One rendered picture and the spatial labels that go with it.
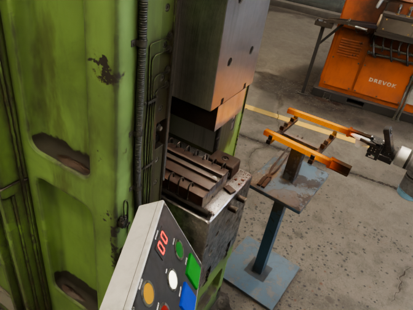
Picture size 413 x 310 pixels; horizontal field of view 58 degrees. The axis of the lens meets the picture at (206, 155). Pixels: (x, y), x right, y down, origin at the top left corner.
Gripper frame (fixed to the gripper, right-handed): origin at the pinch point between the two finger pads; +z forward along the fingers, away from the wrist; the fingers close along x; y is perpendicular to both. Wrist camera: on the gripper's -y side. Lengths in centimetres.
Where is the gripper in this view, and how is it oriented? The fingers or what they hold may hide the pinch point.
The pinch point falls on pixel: (354, 132)
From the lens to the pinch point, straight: 188.6
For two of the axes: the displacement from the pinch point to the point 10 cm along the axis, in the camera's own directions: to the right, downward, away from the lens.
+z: -8.0, -4.2, 4.2
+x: 5.8, -3.9, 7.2
